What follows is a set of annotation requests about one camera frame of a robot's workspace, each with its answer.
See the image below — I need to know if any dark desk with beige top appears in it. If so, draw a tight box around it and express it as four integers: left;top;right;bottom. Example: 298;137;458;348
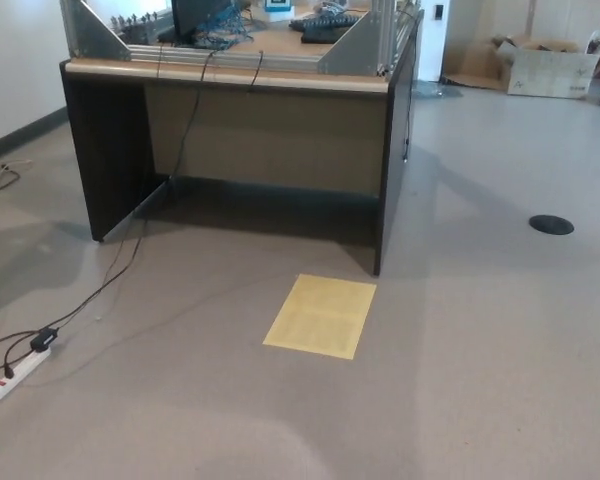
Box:
59;9;425;278

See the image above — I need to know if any long black power cable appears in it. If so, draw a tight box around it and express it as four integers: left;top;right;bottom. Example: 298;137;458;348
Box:
54;49;221;331

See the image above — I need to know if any blue cable bundle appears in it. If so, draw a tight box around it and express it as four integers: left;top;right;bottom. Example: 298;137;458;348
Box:
192;4;256;49

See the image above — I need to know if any yellow paper sheet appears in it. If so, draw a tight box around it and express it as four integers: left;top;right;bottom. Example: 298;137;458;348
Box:
262;273;378;360

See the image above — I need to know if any round black floor cover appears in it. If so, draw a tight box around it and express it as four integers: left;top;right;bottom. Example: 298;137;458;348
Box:
528;214;575;235

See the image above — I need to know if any white box with blue print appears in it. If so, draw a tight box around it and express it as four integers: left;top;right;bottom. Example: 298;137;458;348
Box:
262;0;294;22

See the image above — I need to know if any white power strip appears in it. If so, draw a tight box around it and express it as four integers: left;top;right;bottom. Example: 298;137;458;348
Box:
0;346;52;401

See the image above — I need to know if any black power adapter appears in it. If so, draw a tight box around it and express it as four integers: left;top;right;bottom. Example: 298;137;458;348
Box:
29;327;61;350

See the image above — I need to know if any black tray with metal pins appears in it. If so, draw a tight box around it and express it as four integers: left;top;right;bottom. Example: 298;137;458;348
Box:
108;10;169;45

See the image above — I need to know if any black computer monitor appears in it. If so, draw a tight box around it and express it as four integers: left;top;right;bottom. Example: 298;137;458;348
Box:
158;0;231;44

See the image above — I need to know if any black keyboard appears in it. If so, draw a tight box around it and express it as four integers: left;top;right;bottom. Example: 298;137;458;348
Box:
288;12;361;32
300;27;354;45

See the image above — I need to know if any flat cardboard piece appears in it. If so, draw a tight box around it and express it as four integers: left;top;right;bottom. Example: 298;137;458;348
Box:
442;37;519;91

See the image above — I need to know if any open cardboard box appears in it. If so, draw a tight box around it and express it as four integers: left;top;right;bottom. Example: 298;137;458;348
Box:
497;33;600;99

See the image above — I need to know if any aluminium profile frame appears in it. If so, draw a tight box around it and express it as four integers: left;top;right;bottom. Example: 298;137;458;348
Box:
59;0;421;77

